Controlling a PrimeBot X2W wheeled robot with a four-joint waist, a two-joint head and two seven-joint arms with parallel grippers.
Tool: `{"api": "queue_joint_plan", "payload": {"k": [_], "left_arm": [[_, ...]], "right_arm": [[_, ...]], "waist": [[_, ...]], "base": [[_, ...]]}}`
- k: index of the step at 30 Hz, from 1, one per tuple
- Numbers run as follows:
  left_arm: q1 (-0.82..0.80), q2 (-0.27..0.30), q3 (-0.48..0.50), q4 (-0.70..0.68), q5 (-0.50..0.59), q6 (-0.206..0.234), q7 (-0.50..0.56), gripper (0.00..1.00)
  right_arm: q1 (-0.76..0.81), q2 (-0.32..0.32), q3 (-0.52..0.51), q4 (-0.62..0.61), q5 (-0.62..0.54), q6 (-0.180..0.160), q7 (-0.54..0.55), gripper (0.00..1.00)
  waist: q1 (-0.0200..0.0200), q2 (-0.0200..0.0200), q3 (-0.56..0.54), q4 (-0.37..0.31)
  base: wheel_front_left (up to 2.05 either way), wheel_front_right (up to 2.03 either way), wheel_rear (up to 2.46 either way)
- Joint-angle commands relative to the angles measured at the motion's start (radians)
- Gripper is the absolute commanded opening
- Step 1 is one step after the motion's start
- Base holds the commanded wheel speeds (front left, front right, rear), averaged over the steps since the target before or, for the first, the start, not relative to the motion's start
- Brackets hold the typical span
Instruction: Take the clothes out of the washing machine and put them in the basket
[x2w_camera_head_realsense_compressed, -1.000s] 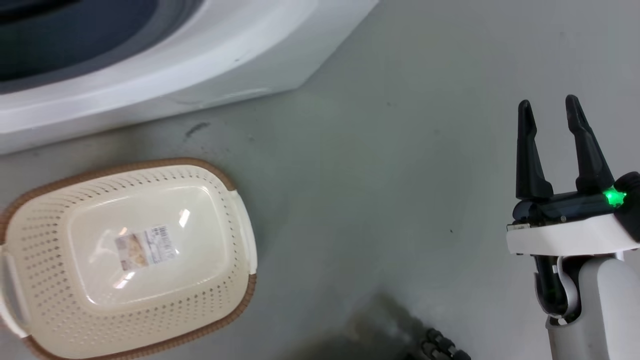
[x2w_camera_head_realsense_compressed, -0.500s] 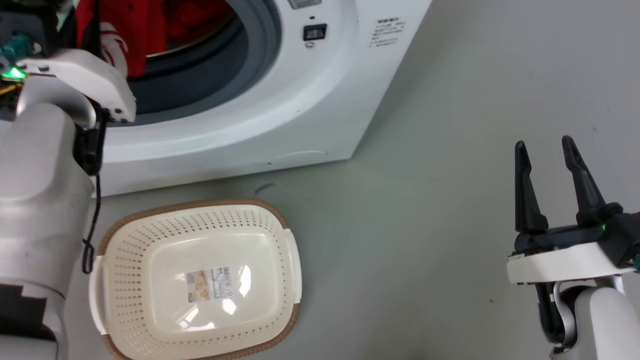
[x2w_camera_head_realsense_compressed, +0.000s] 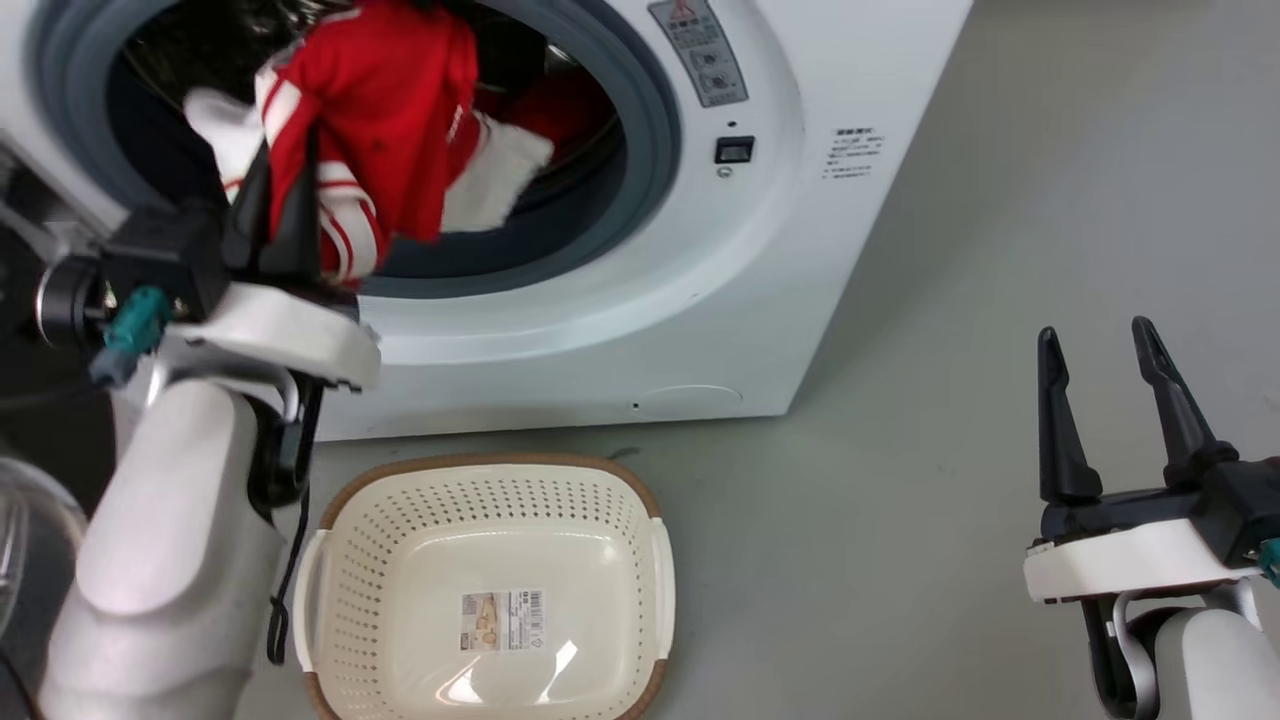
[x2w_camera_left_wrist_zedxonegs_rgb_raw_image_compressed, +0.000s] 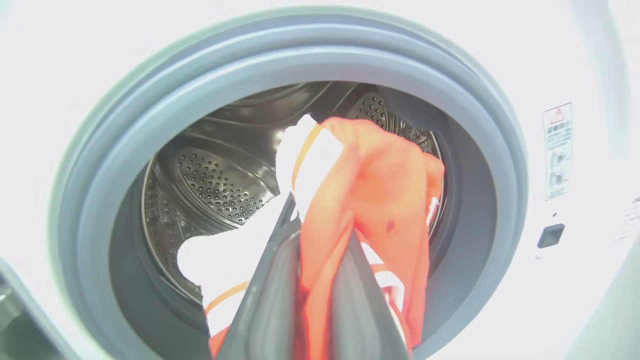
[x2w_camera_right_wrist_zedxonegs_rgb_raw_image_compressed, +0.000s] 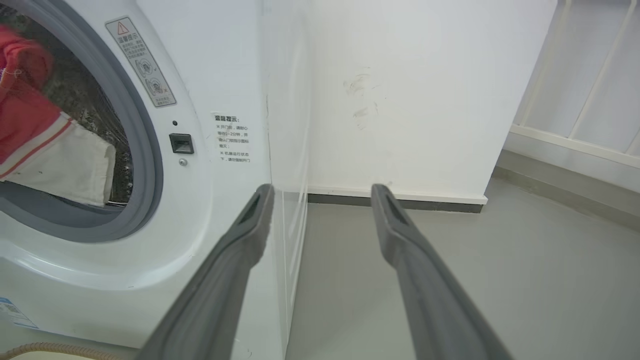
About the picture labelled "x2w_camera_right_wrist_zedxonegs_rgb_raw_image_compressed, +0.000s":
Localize red and white garment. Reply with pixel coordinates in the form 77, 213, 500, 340
0, 24, 117, 207

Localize white front-load washing machine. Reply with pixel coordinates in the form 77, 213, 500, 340
0, 0, 312, 360

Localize white window railing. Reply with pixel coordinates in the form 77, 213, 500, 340
508, 0, 640, 169

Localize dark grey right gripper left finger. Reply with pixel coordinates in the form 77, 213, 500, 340
136, 183, 275, 360

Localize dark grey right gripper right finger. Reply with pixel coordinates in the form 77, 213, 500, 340
370, 183, 514, 360

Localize beige corrugated hose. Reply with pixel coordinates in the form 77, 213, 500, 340
0, 342, 120, 360

